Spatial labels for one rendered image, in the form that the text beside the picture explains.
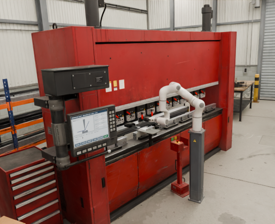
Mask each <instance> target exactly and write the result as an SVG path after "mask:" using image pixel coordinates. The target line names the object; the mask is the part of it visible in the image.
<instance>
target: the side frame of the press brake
mask: <svg viewBox="0 0 275 224"><path fill-rule="evenodd" d="M31 36H32V45H33V51H34V58H35V65H36V73H37V80H38V87H39V93H40V97H41V96H45V93H44V86H43V80H42V73H41V69H50V68H65V67H75V66H85V65H97V54H96V43H95V32H94V27H90V26H68V27H63V28H56V29H51V30H46V31H40V32H33V33H31ZM77 96H78V99H74V100H68V101H65V108H66V114H70V113H74V112H79V111H84V110H88V109H92V108H98V107H100V106H101V103H100V92H99V90H93V91H87V92H80V93H77ZM41 109H42V115H43V122H44V131H45V137H46V144H47V148H50V147H53V146H54V144H53V134H52V127H51V122H52V120H51V112H50V109H48V108H43V107H41ZM66 118H67V115H66ZM101 152H104V148H100V149H98V150H95V151H92V152H89V153H86V154H83V155H81V156H78V157H79V160H82V159H84V158H87V157H90V156H93V155H96V154H98V153H101ZM56 171H57V180H58V187H59V194H60V201H61V210H62V215H63V216H64V217H65V219H66V220H67V221H69V222H70V223H73V224H75V222H76V223H77V224H110V215H109V199H108V189H107V177H106V166H105V155H102V156H99V157H96V158H93V159H91V160H88V161H85V162H83V163H80V164H77V165H74V166H72V167H70V168H69V169H67V170H63V171H61V170H58V167H57V164H56Z"/></svg>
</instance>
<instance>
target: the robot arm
mask: <svg viewBox="0 0 275 224"><path fill-rule="evenodd" d="M174 92H175V93H177V94H178V95H180V96H181V97H183V98H184V99H185V100H187V101H188V103H189V104H190V105H191V106H193V107H195V111H194V112H193V115H192V128H191V129H190V132H194V133H202V132H204V131H205V130H204V129H203V128H202V112H203V110H204V108H205V103H204V101H203V100H201V99H198V98H196V97H194V96H193V95H192V94H191V93H189V92H188V91H187V90H186V89H184V88H182V87H181V85H180V84H179V83H176V82H171V83H170V84H169V85H168V86H165V87H162V88H161V89H160V91H159V111H161V112H164V117H158V116H157V117H155V116H150V117H149V118H145V120H147V121H149V122H156V123H158V124H163V125H167V124H168V123H169V120H170V113H169V111H168V110H167V109H166V95H167V94H170V93H174Z"/></svg>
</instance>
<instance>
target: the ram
mask: <svg viewBox="0 0 275 224"><path fill-rule="evenodd" d="M96 54H97V65H109V67H108V68H109V81H111V89H112V91H110V92H106V88H105V89H99V92H100V103H101V107H102V106H106V105H111V104H113V105H115V107H117V106H121V105H125V104H130V103H133V102H137V101H141V100H146V99H149V98H153V97H157V96H159V91H160V89H161V88H162V87H165V86H168V85H169V84H170V83H171V82H176V83H179V84H180V85H181V87H182V88H184V89H188V88H193V87H197V86H200V85H204V84H209V83H213V82H216V81H218V71H219V41H204V42H169V43H133V44H96ZM123 79H124V85H125V88H124V89H119V80H123ZM113 81H117V86H115V87H114V85H113ZM116 87H117V90H115V91H114V88H116ZM158 100H159V98H158V99H154V100H150V101H147V102H143V103H139V104H135V105H131V106H128V107H124V108H120V109H116V110H115V111H116V112H118V111H121V110H125V109H128V108H132V107H136V106H139V105H143V104H147V103H151V102H154V101H158Z"/></svg>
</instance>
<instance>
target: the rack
mask: <svg viewBox="0 0 275 224"><path fill-rule="evenodd" d="M2 81H3V86H4V93H5V98H6V104H1V105H0V110H1V109H6V108H7V110H8V116H9V121H10V127H9V128H5V129H2V130H0V135H2V134H5V133H8V132H11V133H12V139H13V144H14V150H11V151H9V152H6V153H3V154H0V156H1V155H4V154H7V153H11V152H14V151H17V150H21V149H24V148H27V147H31V146H33V145H35V146H37V145H39V144H42V143H44V142H46V138H43V139H41V140H38V141H35V142H33V143H30V144H28V145H25V146H22V147H19V146H18V140H17V135H16V133H17V132H16V130H18V129H21V128H25V127H28V126H31V125H34V124H37V123H41V122H43V118H38V119H35V120H32V121H29V122H26V123H23V124H17V125H15V122H14V116H13V107H15V106H19V105H24V104H29V103H33V102H34V99H33V98H31V99H26V100H20V101H16V102H11V98H10V93H9V87H8V80H7V79H2ZM4 82H5V83H4ZM10 113H11V114H10ZM10 116H11V117H10ZM14 139H15V140H14ZM0 142H1V138H0Z"/></svg>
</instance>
